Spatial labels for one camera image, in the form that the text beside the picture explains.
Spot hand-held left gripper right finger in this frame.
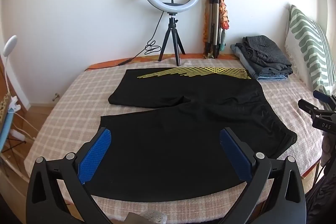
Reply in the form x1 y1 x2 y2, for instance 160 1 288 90
219 127 306 224

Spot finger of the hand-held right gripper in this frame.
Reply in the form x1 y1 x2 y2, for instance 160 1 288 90
313 90 336 106
298 99 327 116

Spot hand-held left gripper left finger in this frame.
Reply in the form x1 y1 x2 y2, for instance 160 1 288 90
26 127 114 224

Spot black pants with yellow print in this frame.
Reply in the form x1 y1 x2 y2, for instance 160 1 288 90
88 67 298 202

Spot green striped white pillow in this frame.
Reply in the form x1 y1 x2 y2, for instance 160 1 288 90
285 4 332 96

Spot pink plaid blanket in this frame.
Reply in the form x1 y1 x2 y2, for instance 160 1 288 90
24 57 326 219

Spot dark cloth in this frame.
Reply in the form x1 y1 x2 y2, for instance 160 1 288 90
306 132 336 224

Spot white power strip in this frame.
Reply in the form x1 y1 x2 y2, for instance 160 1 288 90
10 130 27 142

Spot grey cloth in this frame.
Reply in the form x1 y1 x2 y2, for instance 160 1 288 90
123 210 168 224

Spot light blue ironing board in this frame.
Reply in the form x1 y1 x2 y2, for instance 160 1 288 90
0 94 16 153

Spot white clip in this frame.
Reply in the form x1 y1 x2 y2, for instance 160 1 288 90
8 97 21 113

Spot teal cloth strip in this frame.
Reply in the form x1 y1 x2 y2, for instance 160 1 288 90
219 30 228 51

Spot orange patterned scarf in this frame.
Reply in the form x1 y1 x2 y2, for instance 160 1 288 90
202 0 231 59

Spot folded silver tripod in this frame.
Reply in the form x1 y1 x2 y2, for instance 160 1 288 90
203 0 222 59

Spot white desk lamp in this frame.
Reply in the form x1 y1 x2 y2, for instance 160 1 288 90
0 35 18 98

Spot black ring light cable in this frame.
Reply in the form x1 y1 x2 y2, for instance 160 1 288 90
84 14 164 72

